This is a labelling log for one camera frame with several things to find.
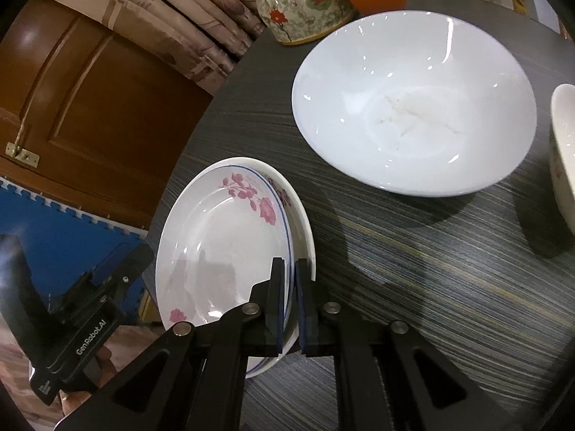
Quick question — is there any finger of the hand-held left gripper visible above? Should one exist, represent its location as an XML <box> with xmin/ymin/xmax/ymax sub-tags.
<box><xmin>87</xmin><ymin>243</ymin><xmax>156</xmax><ymax>310</ymax></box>

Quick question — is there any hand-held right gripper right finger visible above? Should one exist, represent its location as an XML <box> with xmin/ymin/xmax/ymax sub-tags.
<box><xmin>294</xmin><ymin>258</ymin><xmax>526</xmax><ymax>431</ymax></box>

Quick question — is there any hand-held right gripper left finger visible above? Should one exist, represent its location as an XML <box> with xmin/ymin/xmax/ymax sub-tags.
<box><xmin>54</xmin><ymin>257</ymin><xmax>286</xmax><ymax>431</ymax></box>

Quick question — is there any white plate with pink flowers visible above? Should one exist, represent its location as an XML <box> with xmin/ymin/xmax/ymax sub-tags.
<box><xmin>155</xmin><ymin>165</ymin><xmax>297</xmax><ymax>329</ymax></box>

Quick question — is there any white plate with blue rim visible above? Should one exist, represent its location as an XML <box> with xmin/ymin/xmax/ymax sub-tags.
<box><xmin>159</xmin><ymin>157</ymin><xmax>318</xmax><ymax>378</ymax></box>

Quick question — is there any large white bowl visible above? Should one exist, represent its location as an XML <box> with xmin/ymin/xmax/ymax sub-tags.
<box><xmin>291</xmin><ymin>14</ymin><xmax>538</xmax><ymax>197</ymax></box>

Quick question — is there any cream bowl with floral print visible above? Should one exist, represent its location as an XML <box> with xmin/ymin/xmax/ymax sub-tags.
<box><xmin>550</xmin><ymin>84</ymin><xmax>575</xmax><ymax>235</ymax></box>

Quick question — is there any blue foam floor mat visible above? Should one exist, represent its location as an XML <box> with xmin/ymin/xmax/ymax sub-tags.
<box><xmin>0</xmin><ymin>177</ymin><xmax>154</xmax><ymax>320</ymax></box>

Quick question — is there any brass door latch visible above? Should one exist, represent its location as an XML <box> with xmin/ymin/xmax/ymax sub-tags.
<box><xmin>5</xmin><ymin>121</ymin><xmax>40</xmax><ymax>168</ymax></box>

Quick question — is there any brown wooden door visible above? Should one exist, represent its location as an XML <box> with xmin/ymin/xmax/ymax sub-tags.
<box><xmin>0</xmin><ymin>0</ymin><xmax>215</xmax><ymax>231</ymax></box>

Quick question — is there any beige patterned curtain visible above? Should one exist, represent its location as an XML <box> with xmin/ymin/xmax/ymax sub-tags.
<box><xmin>33</xmin><ymin>0</ymin><xmax>270</xmax><ymax>96</ymax></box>

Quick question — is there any floral ceramic teapot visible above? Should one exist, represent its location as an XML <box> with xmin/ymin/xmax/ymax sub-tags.
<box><xmin>237</xmin><ymin>0</ymin><xmax>357</xmax><ymax>47</ymax></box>

